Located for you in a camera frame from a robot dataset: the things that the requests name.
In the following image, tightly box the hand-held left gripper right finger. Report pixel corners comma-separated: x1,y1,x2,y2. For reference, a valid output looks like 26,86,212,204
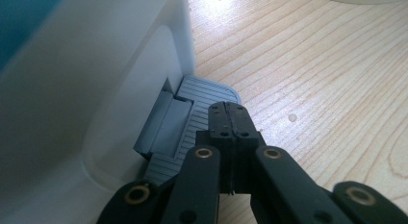
227,102,268,194

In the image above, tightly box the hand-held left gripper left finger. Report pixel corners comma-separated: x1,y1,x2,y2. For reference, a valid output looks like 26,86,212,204
195,101,237,194

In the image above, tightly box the white pedal trash can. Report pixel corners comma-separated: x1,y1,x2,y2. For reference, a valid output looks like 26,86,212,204
0,0,242,224

